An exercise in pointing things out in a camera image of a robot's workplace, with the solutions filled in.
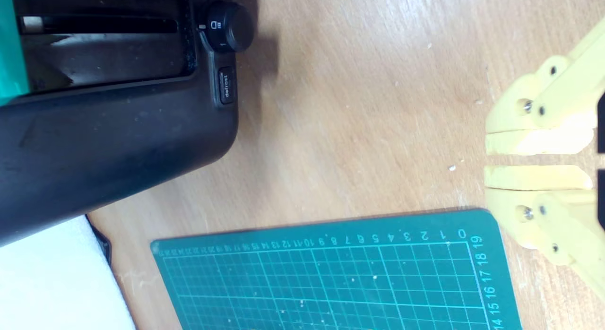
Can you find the green cutting mat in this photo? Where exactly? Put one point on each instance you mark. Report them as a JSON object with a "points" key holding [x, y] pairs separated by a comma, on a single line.
{"points": [[331, 282]]}

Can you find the black two-slot toaster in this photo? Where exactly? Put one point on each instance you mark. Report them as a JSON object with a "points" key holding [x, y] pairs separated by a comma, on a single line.
{"points": [[118, 145]]}

